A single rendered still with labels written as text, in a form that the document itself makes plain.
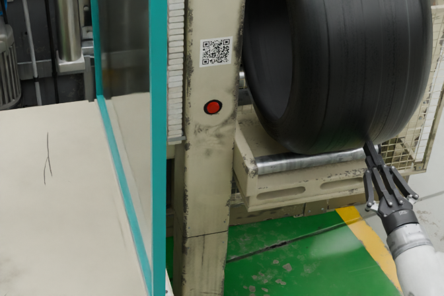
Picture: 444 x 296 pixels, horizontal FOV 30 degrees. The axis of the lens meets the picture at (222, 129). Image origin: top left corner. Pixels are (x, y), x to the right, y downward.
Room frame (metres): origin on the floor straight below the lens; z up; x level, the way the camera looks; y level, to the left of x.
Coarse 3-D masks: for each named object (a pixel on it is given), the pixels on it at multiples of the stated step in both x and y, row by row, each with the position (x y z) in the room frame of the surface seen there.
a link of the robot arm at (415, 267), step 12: (408, 252) 1.21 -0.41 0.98; (420, 252) 1.20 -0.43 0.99; (432, 252) 1.21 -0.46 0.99; (396, 264) 1.20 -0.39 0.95; (408, 264) 1.18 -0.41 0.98; (420, 264) 1.17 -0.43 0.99; (432, 264) 1.17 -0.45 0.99; (408, 276) 1.16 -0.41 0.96; (420, 276) 1.15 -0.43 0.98; (432, 276) 1.14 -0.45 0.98; (408, 288) 1.14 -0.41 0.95; (420, 288) 1.13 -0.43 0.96; (432, 288) 1.12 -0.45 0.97
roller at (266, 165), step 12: (264, 156) 1.56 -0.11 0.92; (276, 156) 1.56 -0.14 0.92; (288, 156) 1.56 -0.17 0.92; (300, 156) 1.57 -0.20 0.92; (312, 156) 1.57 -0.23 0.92; (324, 156) 1.58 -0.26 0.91; (336, 156) 1.59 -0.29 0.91; (348, 156) 1.60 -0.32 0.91; (360, 156) 1.60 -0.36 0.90; (264, 168) 1.53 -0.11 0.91; (276, 168) 1.54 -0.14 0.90; (288, 168) 1.55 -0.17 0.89
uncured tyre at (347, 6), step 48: (288, 0) 1.56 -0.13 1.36; (336, 0) 1.51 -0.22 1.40; (384, 0) 1.54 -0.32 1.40; (288, 48) 1.93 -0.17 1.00; (336, 48) 1.45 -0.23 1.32; (384, 48) 1.48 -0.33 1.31; (432, 48) 1.55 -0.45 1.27; (288, 96) 1.81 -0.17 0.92; (336, 96) 1.43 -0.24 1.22; (384, 96) 1.46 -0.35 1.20; (288, 144) 1.51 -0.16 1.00; (336, 144) 1.47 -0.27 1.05
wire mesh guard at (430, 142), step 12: (432, 12) 2.20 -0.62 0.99; (432, 60) 2.22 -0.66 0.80; (252, 108) 2.04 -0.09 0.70; (420, 108) 2.22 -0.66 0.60; (420, 120) 2.22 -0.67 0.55; (432, 132) 2.23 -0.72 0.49; (432, 144) 2.23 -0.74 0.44; (396, 156) 2.21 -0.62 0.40; (408, 156) 2.22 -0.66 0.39; (396, 168) 2.21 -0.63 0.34; (408, 168) 2.23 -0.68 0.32
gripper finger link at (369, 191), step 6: (366, 174) 1.41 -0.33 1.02; (366, 180) 1.39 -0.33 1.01; (366, 186) 1.38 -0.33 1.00; (372, 186) 1.38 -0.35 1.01; (366, 192) 1.37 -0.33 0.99; (372, 192) 1.36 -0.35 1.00; (366, 198) 1.36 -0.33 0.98; (372, 198) 1.35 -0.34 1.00; (372, 204) 1.33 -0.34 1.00; (366, 210) 1.33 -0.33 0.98
